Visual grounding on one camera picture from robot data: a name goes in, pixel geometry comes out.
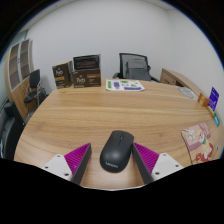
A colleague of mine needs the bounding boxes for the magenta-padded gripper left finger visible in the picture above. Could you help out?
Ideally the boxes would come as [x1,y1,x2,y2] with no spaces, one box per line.
[42,142,93,186]

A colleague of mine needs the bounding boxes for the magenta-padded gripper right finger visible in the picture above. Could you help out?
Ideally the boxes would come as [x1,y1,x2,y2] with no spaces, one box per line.
[131,142,184,185]

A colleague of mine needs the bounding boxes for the black computer mouse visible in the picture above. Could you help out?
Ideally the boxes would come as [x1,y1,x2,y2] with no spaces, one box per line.
[99,129,135,174]

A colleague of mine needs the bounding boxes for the cartoon print mouse pad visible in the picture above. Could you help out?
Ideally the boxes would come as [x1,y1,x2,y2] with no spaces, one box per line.
[181,122,215,165]

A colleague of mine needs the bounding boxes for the black seat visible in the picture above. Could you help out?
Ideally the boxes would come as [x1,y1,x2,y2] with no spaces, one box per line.
[0,101,26,160]

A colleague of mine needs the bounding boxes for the round grey disc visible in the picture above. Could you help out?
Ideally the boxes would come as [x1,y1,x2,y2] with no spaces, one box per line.
[177,85,199,100]

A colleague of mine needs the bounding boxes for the printed white paper sheet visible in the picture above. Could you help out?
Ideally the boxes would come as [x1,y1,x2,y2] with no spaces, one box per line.
[105,78,146,92]

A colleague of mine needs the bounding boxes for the flat tan box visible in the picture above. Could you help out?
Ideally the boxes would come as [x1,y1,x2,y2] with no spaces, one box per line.
[205,105,216,118]

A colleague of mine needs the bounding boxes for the orange-brown cardboard box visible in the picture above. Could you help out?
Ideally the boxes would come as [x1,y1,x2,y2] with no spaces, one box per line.
[197,93,210,108]

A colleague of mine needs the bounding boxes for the large brown carton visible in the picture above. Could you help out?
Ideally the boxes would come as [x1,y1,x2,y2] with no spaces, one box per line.
[72,68,102,89]

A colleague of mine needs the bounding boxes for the wooden side desk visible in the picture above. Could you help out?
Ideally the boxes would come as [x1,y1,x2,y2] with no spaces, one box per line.
[159,68,201,96]

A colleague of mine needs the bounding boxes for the small brown carton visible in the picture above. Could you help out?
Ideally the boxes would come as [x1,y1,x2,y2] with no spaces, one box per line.
[51,60,74,90]

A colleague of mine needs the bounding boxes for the purple card package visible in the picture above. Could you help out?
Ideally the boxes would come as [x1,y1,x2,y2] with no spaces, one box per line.
[207,86,220,112]

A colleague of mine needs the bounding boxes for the small black chair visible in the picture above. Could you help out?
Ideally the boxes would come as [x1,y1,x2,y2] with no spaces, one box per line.
[23,68,48,108]

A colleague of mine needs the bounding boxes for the open black box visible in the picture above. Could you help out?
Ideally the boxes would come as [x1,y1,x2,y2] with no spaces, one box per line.
[72,54,102,71]

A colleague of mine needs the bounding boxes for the black mesh office chair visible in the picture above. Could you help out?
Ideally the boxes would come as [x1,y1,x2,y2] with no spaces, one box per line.
[112,52,160,83]

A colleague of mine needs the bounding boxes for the wooden shelf unit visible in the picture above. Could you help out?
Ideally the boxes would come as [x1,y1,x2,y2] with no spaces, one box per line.
[4,38,36,121]

